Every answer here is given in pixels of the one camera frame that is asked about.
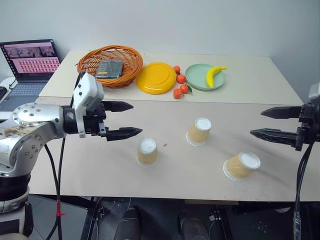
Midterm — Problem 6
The yellow plastic plate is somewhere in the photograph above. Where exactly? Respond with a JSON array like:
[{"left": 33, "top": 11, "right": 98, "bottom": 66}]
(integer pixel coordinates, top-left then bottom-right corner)
[{"left": 135, "top": 61, "right": 178, "bottom": 96}]

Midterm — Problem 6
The dark rounded shape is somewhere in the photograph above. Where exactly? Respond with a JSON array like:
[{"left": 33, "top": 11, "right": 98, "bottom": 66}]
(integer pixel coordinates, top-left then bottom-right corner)
[
  {"left": 116, "top": 206, "right": 141, "bottom": 240},
  {"left": 177, "top": 210, "right": 210, "bottom": 240}
]

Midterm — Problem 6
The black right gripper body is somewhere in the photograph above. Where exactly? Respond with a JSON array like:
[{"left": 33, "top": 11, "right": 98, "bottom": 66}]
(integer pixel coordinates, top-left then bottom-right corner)
[{"left": 295, "top": 101, "right": 320, "bottom": 152}]

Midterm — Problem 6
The red cable tie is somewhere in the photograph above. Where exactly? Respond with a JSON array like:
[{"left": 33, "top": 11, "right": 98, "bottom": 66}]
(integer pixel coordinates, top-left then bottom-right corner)
[{"left": 55, "top": 199, "right": 67, "bottom": 219}]

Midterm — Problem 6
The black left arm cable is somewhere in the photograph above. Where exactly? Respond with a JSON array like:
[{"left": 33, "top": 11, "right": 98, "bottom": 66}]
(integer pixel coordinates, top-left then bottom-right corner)
[
  {"left": 45, "top": 136, "right": 67, "bottom": 240},
  {"left": 44, "top": 143, "right": 63, "bottom": 240}
]

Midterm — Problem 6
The black table frame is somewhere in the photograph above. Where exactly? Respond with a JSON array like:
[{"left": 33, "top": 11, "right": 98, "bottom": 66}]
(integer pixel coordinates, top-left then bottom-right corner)
[{"left": 79, "top": 196, "right": 103, "bottom": 240}]

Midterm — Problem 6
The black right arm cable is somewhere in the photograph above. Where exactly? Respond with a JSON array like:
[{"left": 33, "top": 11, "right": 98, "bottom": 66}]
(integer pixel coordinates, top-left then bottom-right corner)
[{"left": 293, "top": 142, "right": 315, "bottom": 240}]

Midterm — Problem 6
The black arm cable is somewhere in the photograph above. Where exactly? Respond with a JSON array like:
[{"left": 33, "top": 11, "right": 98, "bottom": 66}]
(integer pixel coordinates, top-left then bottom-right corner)
[
  {"left": 293, "top": 142, "right": 315, "bottom": 240},
  {"left": 44, "top": 143, "right": 63, "bottom": 240},
  {"left": 45, "top": 136, "right": 67, "bottom": 240}
]

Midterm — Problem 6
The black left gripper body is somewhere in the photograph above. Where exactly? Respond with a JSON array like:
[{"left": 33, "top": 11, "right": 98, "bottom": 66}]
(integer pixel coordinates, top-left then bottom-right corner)
[{"left": 83, "top": 101, "right": 110, "bottom": 138}]

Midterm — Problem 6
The grey open laptop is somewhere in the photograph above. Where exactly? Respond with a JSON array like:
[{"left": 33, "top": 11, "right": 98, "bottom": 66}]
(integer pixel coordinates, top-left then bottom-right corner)
[{"left": 0, "top": 38, "right": 62, "bottom": 112}]

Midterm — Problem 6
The tan paper cup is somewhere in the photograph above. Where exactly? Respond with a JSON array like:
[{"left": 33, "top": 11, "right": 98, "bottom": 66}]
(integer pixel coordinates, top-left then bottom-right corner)
[
  {"left": 222, "top": 150, "right": 262, "bottom": 183},
  {"left": 185, "top": 117, "right": 213, "bottom": 147},
  {"left": 136, "top": 137, "right": 159, "bottom": 169}
]

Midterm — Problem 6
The clear plastic tool case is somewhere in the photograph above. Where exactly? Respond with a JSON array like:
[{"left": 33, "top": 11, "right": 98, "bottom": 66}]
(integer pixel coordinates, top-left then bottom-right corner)
[{"left": 94, "top": 59, "right": 125, "bottom": 81}]

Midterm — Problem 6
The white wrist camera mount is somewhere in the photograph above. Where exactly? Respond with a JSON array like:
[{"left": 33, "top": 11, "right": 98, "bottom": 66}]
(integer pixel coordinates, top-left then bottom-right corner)
[
  {"left": 72, "top": 72, "right": 106, "bottom": 139},
  {"left": 307, "top": 82, "right": 320, "bottom": 105}
]

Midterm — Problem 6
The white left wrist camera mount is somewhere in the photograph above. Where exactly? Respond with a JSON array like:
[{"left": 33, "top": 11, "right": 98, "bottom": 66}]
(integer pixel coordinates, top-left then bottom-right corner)
[{"left": 72, "top": 72, "right": 106, "bottom": 139}]

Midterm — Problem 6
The yellow banana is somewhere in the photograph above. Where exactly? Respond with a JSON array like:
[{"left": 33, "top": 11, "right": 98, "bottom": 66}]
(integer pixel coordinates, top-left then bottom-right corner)
[{"left": 205, "top": 65, "right": 229, "bottom": 89}]

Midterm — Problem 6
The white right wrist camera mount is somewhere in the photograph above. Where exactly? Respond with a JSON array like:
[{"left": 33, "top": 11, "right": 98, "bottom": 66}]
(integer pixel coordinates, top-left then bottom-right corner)
[{"left": 307, "top": 82, "right": 320, "bottom": 105}]

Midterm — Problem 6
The orange woven basket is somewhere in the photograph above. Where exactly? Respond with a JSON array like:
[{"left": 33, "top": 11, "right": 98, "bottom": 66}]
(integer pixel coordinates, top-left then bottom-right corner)
[{"left": 77, "top": 44, "right": 144, "bottom": 89}]

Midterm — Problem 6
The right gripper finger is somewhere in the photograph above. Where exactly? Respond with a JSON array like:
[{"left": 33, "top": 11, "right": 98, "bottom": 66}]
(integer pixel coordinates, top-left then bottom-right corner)
[
  {"left": 260, "top": 105, "right": 303, "bottom": 120},
  {"left": 249, "top": 127, "right": 299, "bottom": 148}
]

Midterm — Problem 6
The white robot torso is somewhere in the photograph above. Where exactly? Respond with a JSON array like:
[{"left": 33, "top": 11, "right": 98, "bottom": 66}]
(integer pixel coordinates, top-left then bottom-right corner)
[{"left": 0, "top": 192, "right": 35, "bottom": 240}]

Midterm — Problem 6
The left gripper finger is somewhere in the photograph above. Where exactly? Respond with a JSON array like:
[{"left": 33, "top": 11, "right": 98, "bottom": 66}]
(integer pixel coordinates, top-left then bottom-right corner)
[
  {"left": 102, "top": 100, "right": 134, "bottom": 113},
  {"left": 106, "top": 126, "right": 144, "bottom": 142}
]

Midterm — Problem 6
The green plastic plate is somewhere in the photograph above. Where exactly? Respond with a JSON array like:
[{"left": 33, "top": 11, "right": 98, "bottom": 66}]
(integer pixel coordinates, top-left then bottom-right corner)
[{"left": 184, "top": 63, "right": 226, "bottom": 92}]

